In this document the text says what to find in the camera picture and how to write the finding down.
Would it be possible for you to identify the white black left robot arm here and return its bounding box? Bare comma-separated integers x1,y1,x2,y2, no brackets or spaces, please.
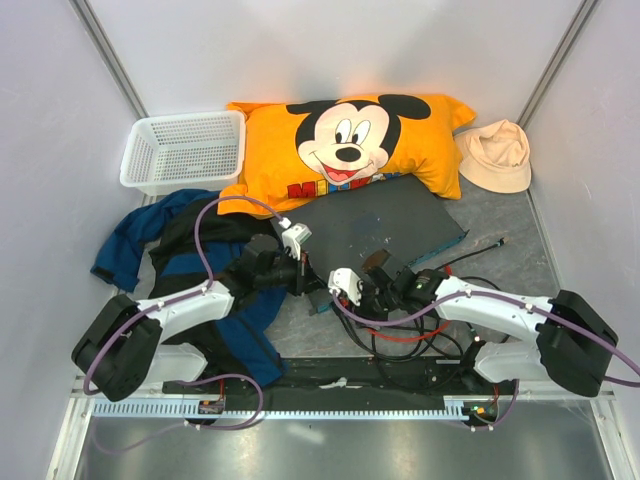
71,224,315,402

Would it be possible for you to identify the aluminium frame rail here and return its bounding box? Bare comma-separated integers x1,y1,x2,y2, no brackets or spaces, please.
69,357,616,400

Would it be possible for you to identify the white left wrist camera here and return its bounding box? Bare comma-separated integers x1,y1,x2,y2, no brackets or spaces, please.
282,223,312,261

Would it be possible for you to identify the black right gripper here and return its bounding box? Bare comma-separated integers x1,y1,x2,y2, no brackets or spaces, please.
344,279,399,333

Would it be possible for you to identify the white plastic mesh basket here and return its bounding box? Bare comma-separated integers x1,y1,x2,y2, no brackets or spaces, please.
119,110,246,197

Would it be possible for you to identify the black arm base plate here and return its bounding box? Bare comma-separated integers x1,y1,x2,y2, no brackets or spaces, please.
162,355,519,412

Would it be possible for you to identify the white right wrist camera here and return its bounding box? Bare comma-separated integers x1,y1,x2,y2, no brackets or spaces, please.
328,268,362,306

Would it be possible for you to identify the orange Mickey Mouse pillow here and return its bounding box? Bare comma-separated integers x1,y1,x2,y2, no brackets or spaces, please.
218,94,476,218

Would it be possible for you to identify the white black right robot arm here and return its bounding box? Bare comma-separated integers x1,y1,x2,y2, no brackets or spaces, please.
348,270,618,397

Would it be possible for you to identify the dark grey network switch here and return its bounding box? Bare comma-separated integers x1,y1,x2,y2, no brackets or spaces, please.
279,174,471,316

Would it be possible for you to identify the beige bucket hat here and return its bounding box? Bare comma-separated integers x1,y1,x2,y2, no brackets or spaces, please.
454,120,532,194

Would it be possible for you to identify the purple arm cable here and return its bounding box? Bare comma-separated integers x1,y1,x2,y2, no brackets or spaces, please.
332,289,640,432
82,195,294,431

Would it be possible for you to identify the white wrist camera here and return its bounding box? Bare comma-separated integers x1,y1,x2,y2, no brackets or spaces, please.
282,223,312,261
328,268,362,306

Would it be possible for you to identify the blue and black jacket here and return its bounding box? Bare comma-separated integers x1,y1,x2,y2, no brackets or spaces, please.
91,189,287,386

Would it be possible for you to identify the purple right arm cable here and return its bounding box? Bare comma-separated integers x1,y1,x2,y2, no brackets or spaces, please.
332,289,640,432

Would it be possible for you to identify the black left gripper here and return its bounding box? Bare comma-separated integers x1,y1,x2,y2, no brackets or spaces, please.
255,247,327,296

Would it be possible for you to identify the red ethernet cable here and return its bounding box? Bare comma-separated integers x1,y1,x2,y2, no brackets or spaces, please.
367,319,449,344

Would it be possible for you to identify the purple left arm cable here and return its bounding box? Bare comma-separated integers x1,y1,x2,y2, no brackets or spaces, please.
82,195,294,431

